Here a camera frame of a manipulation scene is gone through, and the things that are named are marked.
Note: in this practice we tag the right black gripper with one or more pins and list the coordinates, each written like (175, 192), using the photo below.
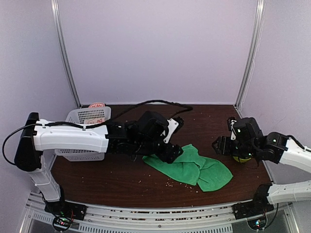
(223, 148)

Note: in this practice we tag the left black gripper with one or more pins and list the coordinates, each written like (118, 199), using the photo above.
(171, 154)

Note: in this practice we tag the green microfiber towel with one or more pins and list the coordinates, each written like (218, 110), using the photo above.
(193, 169)

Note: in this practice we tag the orange bunny pattern towel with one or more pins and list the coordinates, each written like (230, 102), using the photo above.
(95, 120)

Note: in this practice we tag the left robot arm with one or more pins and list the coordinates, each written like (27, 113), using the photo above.
(39, 135)

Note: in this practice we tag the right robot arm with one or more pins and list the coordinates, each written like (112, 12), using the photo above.
(279, 149)

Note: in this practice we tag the green bowl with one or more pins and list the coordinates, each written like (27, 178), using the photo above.
(241, 160)

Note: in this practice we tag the white perforated plastic basket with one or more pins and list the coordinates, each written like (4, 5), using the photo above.
(84, 146)

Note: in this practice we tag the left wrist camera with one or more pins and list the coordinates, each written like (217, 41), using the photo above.
(154, 126)

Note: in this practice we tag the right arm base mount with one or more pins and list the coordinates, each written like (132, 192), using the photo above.
(255, 210)

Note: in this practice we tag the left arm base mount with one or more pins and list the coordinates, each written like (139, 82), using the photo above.
(64, 213)

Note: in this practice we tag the right aluminium frame post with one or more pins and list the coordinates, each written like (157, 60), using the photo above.
(250, 62)

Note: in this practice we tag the aluminium frame post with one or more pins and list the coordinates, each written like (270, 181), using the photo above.
(250, 62)
(63, 51)

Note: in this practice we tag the left aluminium frame post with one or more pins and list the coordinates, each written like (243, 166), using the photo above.
(63, 51)

